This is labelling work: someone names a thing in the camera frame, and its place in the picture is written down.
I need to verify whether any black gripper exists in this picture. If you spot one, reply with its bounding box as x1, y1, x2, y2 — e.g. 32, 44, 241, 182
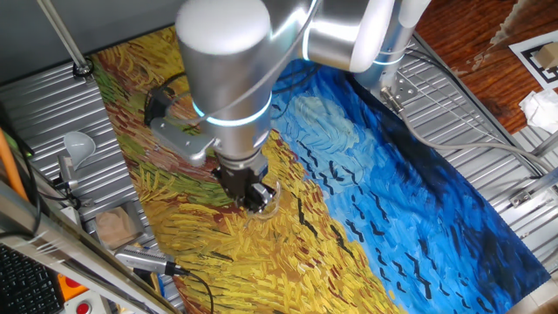
212, 163, 276, 215

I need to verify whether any clear glass beaker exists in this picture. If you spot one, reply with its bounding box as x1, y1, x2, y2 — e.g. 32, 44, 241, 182
250, 181, 282, 221

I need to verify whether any painted wheatfield tablecloth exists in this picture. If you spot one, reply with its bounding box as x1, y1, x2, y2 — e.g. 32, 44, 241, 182
91, 25, 553, 314

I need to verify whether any light wooden block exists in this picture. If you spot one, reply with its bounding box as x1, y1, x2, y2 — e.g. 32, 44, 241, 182
94, 206, 140, 250

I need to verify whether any grey plastic ladle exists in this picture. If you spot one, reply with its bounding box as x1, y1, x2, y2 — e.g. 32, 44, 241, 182
62, 130, 98, 172

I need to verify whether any grey red-button box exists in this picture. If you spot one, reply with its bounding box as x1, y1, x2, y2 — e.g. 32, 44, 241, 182
63, 292, 112, 314

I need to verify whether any orange red-button box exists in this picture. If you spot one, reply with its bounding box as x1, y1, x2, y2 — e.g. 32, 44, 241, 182
56, 272, 91, 302

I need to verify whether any black pole foot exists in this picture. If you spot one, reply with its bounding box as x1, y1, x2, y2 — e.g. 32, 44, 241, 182
71, 58, 95, 80

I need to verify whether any black keyboard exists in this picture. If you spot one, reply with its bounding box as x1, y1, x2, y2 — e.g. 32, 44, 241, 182
0, 242, 66, 314

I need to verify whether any metal stand pole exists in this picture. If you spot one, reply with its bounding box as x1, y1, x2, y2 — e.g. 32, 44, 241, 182
36, 0, 88, 71

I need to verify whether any aluminium profile bar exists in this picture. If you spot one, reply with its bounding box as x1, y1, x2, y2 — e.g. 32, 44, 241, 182
529, 129, 558, 159
514, 167, 558, 204

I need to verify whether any crumpled white tissue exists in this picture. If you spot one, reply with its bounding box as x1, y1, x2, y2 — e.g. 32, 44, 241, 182
518, 88, 558, 135

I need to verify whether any black white marker sheet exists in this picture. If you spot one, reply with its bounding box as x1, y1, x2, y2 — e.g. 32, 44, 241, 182
508, 29, 558, 91

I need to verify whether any small cardboard cube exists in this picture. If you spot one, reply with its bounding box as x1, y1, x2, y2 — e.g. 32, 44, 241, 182
534, 42, 558, 71

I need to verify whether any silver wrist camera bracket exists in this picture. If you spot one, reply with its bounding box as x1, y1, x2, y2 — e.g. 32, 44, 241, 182
150, 116, 219, 168

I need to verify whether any black camera cable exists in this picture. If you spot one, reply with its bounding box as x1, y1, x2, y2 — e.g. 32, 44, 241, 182
174, 263, 215, 314

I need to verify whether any silver depth camera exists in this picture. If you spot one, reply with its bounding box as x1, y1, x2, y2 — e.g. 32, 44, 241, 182
114, 245, 189, 277

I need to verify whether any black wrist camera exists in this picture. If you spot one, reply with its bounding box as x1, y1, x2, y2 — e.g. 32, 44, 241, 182
143, 85, 176, 126

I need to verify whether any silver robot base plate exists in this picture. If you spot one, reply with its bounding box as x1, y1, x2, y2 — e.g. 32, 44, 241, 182
378, 73, 419, 106

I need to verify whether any small silver mounted camera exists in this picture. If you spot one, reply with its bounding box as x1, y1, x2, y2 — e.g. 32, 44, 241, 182
55, 154, 82, 193

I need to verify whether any thick grey robot cable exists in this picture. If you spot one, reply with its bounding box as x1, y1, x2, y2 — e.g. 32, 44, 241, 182
379, 85, 558, 175

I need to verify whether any aluminium frame beam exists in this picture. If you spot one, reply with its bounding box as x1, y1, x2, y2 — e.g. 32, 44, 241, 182
0, 181, 184, 314

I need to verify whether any black looping cable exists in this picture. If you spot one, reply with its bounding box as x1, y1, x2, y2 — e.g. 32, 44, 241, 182
0, 104, 43, 239

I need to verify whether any orange cable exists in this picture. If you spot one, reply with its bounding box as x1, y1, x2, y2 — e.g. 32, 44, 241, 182
0, 128, 30, 202

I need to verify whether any metal corner bracket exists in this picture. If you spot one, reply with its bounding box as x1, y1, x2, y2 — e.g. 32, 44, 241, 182
508, 188, 544, 208

